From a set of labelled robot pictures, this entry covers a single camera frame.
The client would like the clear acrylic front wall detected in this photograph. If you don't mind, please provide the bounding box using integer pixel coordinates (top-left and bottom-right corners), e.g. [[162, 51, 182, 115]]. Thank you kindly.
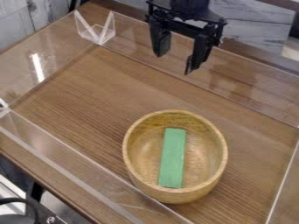
[[0, 108, 194, 224]]

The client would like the clear acrylic back wall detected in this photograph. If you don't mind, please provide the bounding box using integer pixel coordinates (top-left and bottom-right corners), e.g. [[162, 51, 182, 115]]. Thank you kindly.
[[106, 12, 299, 128]]

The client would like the green rectangular block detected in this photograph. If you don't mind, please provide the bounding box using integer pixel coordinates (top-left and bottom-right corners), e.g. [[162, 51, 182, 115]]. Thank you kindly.
[[158, 128, 187, 189]]

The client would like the clear acrylic corner bracket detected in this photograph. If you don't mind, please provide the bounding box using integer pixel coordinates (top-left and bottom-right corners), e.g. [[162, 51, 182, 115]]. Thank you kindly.
[[74, 10, 117, 46]]

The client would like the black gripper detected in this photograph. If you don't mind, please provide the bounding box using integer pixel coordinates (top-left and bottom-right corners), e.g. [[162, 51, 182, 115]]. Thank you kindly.
[[146, 0, 227, 74]]

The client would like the brown wooden bowl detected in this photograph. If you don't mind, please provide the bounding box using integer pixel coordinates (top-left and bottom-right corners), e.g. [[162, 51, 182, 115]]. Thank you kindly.
[[123, 109, 229, 204]]

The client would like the clear acrylic wall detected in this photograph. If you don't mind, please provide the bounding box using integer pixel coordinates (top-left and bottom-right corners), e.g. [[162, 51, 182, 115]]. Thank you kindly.
[[106, 12, 299, 128], [0, 108, 194, 224]]

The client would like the black table leg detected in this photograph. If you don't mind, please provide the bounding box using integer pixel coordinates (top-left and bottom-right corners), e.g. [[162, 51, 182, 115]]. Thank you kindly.
[[29, 182, 45, 202]]

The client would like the black cable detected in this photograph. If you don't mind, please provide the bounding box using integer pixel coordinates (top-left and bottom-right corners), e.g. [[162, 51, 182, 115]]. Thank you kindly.
[[0, 197, 43, 224]]

